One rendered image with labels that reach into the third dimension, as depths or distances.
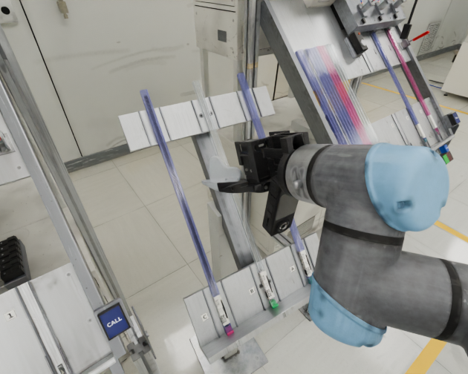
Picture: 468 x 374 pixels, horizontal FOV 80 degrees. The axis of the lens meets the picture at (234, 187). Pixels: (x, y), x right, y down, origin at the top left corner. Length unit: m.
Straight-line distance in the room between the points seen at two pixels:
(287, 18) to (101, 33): 1.54
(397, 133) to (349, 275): 0.99
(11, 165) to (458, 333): 0.68
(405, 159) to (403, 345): 1.36
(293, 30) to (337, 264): 0.91
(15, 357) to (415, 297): 0.60
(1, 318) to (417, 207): 0.63
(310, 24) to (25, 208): 1.20
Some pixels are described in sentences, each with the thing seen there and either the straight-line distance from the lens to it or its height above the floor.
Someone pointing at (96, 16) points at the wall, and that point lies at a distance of 2.34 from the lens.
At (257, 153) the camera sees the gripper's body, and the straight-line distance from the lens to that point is 0.40.
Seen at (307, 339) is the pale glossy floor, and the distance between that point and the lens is 1.44.
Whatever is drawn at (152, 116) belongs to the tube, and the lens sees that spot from 0.57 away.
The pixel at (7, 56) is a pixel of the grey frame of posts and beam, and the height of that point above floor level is 1.14.
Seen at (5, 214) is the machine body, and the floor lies 0.62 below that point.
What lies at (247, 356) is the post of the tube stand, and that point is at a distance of 1.37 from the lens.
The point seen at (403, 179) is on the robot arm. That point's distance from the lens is 0.25.
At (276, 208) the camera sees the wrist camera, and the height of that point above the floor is 1.02.
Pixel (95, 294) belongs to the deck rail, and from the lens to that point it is 0.62.
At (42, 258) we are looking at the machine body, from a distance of 1.02.
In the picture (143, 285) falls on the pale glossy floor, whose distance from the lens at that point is 1.60.
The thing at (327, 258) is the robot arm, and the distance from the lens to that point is 0.29.
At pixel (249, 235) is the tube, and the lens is 0.59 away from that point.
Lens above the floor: 1.29
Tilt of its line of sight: 38 degrees down
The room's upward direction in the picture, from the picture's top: straight up
